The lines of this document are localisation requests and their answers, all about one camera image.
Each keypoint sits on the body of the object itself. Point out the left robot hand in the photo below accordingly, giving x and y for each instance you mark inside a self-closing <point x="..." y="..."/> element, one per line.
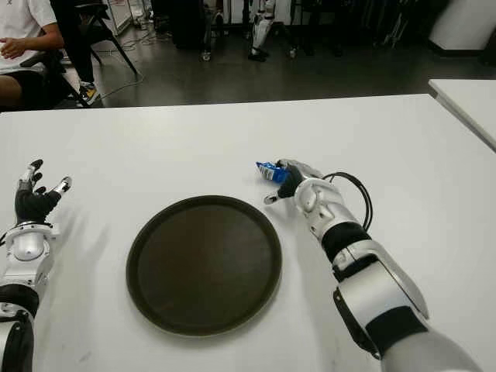
<point x="33" y="203"/>

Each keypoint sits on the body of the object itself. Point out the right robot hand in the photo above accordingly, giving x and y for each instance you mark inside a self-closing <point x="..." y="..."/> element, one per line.
<point x="296" y="174"/>

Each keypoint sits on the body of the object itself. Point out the blue Oreo cookie pack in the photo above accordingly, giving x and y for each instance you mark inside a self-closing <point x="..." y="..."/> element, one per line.
<point x="269" y="170"/>

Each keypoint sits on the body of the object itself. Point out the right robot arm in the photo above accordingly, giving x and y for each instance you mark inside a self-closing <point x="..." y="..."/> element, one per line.
<point x="372" y="294"/>

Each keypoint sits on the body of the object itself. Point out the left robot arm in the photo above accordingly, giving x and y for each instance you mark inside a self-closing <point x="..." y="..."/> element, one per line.
<point x="27" y="246"/>

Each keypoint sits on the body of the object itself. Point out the round dark brown tray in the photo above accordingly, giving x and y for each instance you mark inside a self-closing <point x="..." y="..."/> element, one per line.
<point x="203" y="267"/>

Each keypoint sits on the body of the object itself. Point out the black office chair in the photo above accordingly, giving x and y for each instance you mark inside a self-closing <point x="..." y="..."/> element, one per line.
<point x="42" y="58"/>

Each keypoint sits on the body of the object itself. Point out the white humanoid robot legs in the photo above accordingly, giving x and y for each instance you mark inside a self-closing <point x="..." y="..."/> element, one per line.
<point x="260" y="31"/>

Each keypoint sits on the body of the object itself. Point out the person in black trousers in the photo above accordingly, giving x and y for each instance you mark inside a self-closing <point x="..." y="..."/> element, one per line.
<point x="77" y="50"/>

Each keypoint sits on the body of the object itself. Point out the black wheeled stand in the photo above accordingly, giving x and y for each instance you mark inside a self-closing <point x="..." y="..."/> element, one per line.
<point x="206" y="42"/>

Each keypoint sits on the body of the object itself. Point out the seated person white shirt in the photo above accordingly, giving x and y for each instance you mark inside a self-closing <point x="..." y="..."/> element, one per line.
<point x="19" y="23"/>

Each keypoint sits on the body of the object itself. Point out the black cabinet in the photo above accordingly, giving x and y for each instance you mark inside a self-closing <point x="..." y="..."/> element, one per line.
<point x="190" y="23"/>

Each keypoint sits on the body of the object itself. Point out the black folding chair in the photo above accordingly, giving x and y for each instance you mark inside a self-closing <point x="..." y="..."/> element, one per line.
<point x="104" y="33"/>

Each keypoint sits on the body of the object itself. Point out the white side table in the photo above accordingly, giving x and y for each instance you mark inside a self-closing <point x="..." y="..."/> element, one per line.
<point x="469" y="97"/>

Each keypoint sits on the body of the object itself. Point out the white display board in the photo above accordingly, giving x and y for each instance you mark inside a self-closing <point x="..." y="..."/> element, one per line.
<point x="122" y="13"/>

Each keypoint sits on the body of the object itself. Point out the white curved panel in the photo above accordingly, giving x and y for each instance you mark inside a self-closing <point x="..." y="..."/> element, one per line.
<point x="463" y="23"/>

